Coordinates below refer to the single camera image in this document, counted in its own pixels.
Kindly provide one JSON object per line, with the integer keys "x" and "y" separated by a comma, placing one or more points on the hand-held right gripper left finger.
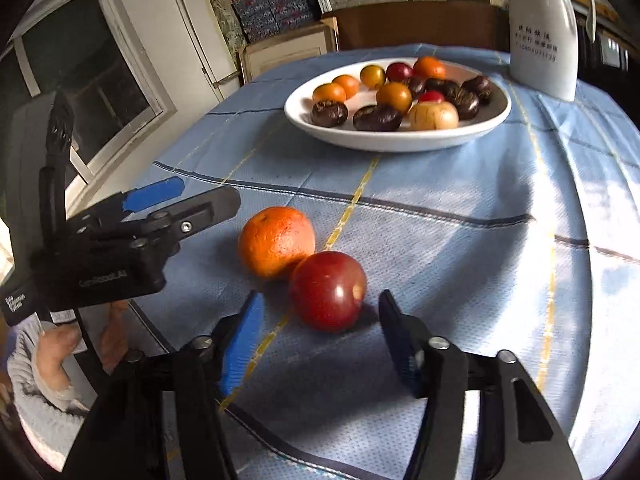
{"x": 242, "y": 345}

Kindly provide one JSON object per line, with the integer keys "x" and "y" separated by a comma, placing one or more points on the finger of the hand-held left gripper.
{"x": 150, "y": 196}
{"x": 205, "y": 210}

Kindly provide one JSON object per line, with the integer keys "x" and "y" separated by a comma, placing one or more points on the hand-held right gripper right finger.
{"x": 400, "y": 350}

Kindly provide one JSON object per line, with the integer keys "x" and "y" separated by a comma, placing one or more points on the large orange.
{"x": 276, "y": 241}

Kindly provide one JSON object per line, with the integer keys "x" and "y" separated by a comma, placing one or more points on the red apple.
{"x": 328, "y": 291}

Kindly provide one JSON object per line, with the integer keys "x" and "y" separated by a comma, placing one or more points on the dark water chestnut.
{"x": 328, "y": 113}
{"x": 465, "y": 104}
{"x": 415, "y": 86}
{"x": 377, "y": 118}

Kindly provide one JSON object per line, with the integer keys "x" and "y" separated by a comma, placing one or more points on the orange tangerine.
{"x": 429, "y": 67}
{"x": 329, "y": 93}
{"x": 347, "y": 84}

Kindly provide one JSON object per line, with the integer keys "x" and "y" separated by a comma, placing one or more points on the white plate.
{"x": 380, "y": 141}

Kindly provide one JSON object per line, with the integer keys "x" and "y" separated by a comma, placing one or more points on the dark yellow tangerine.
{"x": 372, "y": 75}

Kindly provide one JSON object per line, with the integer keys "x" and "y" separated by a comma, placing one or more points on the yellow-orange tangerine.
{"x": 394, "y": 97}

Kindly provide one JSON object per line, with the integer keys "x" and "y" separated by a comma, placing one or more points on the dark red plum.
{"x": 399, "y": 72}

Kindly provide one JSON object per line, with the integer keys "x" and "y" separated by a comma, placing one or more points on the red cherry tomato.
{"x": 431, "y": 96}

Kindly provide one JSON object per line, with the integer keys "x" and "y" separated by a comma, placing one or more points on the dark passion fruit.
{"x": 442, "y": 87}
{"x": 477, "y": 87}

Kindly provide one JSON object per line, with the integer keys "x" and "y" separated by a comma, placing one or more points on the person's left forearm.
{"x": 35, "y": 410}

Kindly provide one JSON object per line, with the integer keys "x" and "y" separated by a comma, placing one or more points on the person's left hand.
{"x": 57, "y": 360}

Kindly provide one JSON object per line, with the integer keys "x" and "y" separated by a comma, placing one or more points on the blue checked tablecloth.
{"x": 450, "y": 260}

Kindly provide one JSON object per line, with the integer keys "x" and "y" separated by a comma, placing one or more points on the white framed window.
{"x": 75, "y": 85}

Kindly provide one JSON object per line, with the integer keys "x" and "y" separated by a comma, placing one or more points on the white door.
{"x": 200, "y": 30}

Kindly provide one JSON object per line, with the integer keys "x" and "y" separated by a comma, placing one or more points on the light wooden cabinet panel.
{"x": 285, "y": 52}

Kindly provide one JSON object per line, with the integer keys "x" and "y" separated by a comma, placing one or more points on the stack of blue patterned boxes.
{"x": 275, "y": 12}

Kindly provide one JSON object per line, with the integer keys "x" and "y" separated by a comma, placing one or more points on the brown board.
{"x": 420, "y": 25}

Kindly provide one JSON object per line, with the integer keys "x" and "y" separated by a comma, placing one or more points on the white thermos jug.
{"x": 540, "y": 35}

